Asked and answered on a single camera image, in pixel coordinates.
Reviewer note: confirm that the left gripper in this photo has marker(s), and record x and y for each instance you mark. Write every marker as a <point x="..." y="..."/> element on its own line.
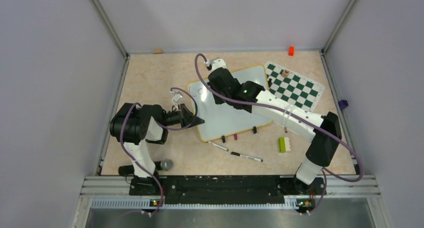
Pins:
<point x="186" y="118"/>

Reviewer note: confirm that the yellow framed whiteboard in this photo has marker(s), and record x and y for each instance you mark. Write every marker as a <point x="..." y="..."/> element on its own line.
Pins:
<point x="220" y="120"/>

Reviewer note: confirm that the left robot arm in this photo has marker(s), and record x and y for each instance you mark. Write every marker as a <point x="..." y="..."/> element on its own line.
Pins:
<point x="135" y="127"/>

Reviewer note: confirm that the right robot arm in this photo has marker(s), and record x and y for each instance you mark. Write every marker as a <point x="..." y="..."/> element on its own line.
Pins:
<point x="256" y="99"/>

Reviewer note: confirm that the green capped marker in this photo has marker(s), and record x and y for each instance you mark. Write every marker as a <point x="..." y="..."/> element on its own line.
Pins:
<point x="218" y="146"/>

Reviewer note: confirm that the black grey microphone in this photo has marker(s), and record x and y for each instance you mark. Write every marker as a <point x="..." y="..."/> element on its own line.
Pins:
<point x="127" y="170"/>

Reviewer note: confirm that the black capped marker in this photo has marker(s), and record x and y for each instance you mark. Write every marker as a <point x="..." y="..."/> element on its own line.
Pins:
<point x="246" y="156"/>

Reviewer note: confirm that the small wooden block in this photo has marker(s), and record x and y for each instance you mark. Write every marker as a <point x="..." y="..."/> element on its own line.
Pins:
<point x="157" y="51"/>

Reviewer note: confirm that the green white toy brick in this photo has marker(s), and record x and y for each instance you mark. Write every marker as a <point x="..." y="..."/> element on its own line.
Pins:
<point x="284" y="145"/>

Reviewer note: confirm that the wooden letter cube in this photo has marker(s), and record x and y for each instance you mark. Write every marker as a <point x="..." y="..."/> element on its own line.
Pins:
<point x="285" y="73"/>

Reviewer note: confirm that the green white chessboard mat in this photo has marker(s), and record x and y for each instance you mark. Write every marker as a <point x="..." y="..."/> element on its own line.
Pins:
<point x="296" y="89"/>

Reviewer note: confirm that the orange toy block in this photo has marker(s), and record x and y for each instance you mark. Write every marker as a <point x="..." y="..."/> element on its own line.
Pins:
<point x="291" y="51"/>

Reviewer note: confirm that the purple toy block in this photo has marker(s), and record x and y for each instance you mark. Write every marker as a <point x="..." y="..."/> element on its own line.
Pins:
<point x="343" y="104"/>

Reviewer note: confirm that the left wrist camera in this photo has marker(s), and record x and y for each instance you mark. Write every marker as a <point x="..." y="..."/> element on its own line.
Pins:
<point x="177" y="97"/>

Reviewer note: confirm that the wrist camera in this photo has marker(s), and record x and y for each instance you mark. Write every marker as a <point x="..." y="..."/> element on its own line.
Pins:
<point x="215" y="64"/>
<point x="177" y="97"/>

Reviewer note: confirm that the whiteboard wire stand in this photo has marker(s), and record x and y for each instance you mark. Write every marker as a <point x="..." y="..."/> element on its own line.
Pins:
<point x="253" y="129"/>

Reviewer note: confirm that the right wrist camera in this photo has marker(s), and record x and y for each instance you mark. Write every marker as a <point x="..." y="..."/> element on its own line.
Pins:
<point x="215" y="64"/>

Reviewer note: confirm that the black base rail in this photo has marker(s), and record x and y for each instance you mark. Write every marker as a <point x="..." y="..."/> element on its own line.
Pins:
<point x="225" y="189"/>

